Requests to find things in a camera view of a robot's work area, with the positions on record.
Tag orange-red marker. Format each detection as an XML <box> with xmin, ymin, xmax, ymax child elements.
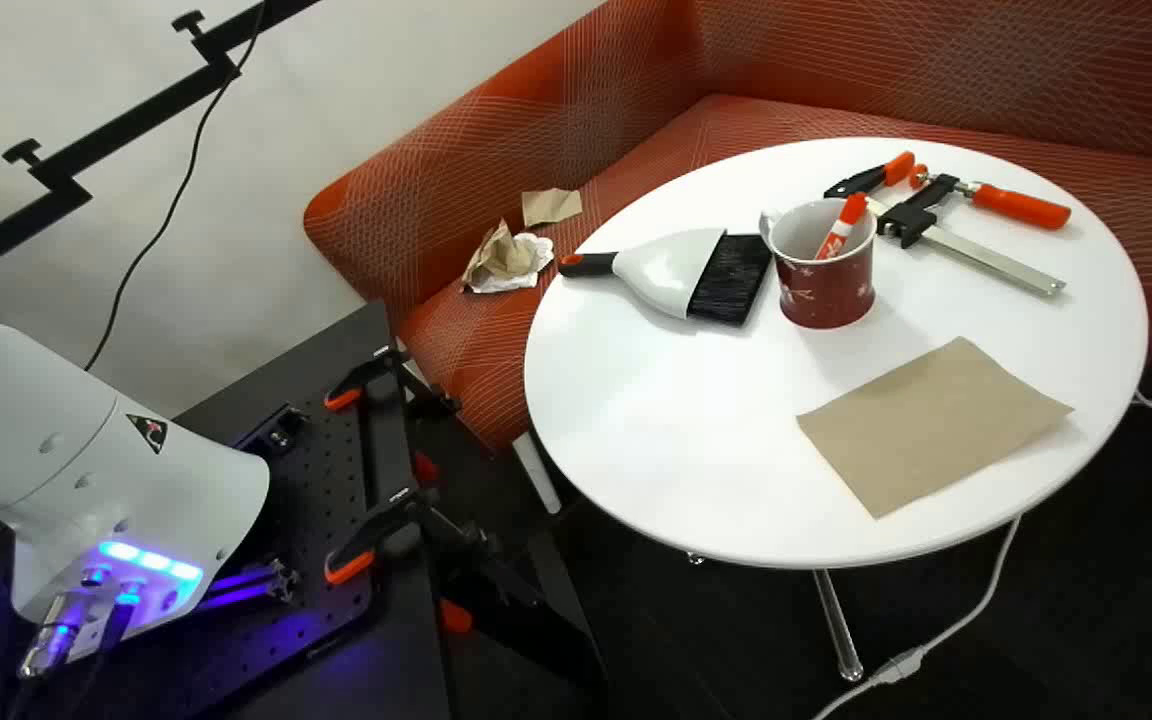
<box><xmin>811</xmin><ymin>191</ymin><xmax>872</xmax><ymax>263</ymax></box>

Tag red white patterned mug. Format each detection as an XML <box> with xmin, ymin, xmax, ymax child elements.
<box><xmin>758</xmin><ymin>196</ymin><xmax>880</xmax><ymax>330</ymax></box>

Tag metal table leg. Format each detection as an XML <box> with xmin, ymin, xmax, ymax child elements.
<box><xmin>506</xmin><ymin>429</ymin><xmax>564</xmax><ymax>521</ymax></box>
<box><xmin>809</xmin><ymin>568</ymin><xmax>867</xmax><ymax>685</ymax></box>

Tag large crumpled paper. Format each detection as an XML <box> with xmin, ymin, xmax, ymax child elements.
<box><xmin>461</xmin><ymin>217</ymin><xmax>560</xmax><ymax>299</ymax></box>

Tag white brush black bristles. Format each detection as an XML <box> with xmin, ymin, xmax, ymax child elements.
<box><xmin>557</xmin><ymin>225</ymin><xmax>775</xmax><ymax>326</ymax></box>

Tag small crumpled brown paper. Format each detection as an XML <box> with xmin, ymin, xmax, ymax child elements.
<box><xmin>516</xmin><ymin>183</ymin><xmax>586</xmax><ymax>232</ymax></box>

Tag black orange spring clamp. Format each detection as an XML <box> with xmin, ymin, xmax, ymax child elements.
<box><xmin>320</xmin><ymin>338</ymin><xmax>456</xmax><ymax>418</ymax></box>
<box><xmin>320</xmin><ymin>483</ymin><xmax>526</xmax><ymax>592</ymax></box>

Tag orange-red fabric sofa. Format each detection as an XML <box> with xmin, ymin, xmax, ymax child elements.
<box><xmin>300</xmin><ymin>0</ymin><xmax>1152</xmax><ymax>456</ymax></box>

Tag small black orange clamp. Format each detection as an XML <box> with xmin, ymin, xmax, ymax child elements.
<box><xmin>820</xmin><ymin>147</ymin><xmax>937</xmax><ymax>203</ymax></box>

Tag brown paper sheet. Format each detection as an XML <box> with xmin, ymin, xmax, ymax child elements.
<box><xmin>791</xmin><ymin>330</ymin><xmax>1077</xmax><ymax>523</ymax></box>

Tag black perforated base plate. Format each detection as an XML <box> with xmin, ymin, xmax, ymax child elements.
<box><xmin>11</xmin><ymin>305</ymin><xmax>609</xmax><ymax>720</ymax></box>

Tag large orange-handled bar clamp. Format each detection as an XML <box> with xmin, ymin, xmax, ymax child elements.
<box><xmin>872</xmin><ymin>170</ymin><xmax>1077</xmax><ymax>299</ymax></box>

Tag thin black cable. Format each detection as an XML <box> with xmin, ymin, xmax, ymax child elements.
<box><xmin>81</xmin><ymin>34</ymin><xmax>258</xmax><ymax>377</ymax></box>

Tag black metal camera rail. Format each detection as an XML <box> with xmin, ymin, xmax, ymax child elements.
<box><xmin>0</xmin><ymin>0</ymin><xmax>322</xmax><ymax>299</ymax></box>

